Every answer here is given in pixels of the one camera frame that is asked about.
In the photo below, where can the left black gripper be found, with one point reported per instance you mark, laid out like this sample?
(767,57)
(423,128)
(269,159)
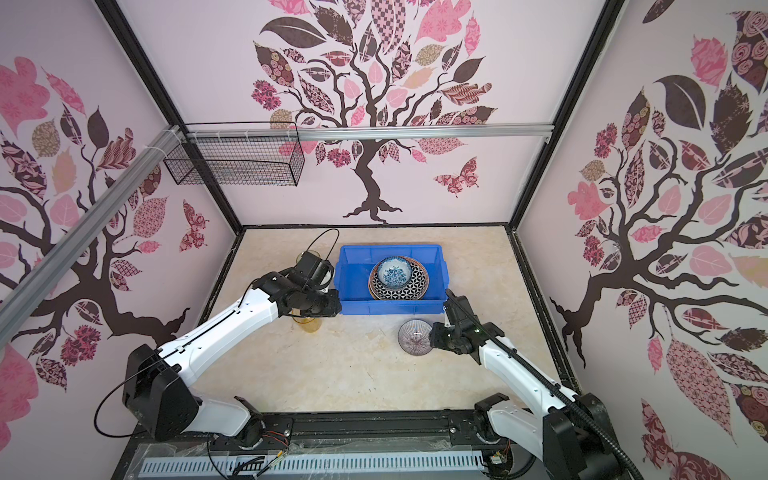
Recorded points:
(331,309)

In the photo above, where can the aluminium crossbar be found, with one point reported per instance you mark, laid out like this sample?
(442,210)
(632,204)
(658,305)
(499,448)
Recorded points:
(19,305)
(372,132)

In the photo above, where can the white slotted cable duct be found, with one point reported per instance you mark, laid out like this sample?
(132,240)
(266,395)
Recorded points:
(313,465)

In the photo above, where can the blue floral bowl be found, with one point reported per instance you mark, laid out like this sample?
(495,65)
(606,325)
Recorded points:
(394,272)

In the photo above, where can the black geometric orange-rimmed plate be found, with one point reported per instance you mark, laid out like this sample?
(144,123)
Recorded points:
(415,289)

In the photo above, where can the aluminium back crossbar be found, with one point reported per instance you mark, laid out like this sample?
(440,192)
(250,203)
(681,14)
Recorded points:
(372,132)

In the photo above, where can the yellow translucent plastic cup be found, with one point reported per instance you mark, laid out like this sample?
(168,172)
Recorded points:
(309,325)

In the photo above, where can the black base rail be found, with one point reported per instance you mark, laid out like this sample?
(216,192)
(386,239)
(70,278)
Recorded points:
(352,432)

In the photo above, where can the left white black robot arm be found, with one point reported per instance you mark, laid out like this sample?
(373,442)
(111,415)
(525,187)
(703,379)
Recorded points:
(158,386)

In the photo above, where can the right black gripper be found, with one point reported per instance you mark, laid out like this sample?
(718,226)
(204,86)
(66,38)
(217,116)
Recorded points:
(436,335)

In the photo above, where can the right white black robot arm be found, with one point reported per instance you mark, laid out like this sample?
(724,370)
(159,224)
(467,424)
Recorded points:
(570,433)

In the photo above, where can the blue plastic bin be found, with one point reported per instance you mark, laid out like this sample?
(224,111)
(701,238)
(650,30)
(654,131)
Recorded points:
(356,263)

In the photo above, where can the purple striped bowl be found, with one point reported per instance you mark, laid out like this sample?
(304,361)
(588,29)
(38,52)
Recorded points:
(414,337)

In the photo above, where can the black wire mesh basket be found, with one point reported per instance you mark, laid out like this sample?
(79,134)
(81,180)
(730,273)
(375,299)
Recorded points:
(260,153)

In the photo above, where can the aluminium left crossbar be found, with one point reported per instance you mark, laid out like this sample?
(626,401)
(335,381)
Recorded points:
(19,305)

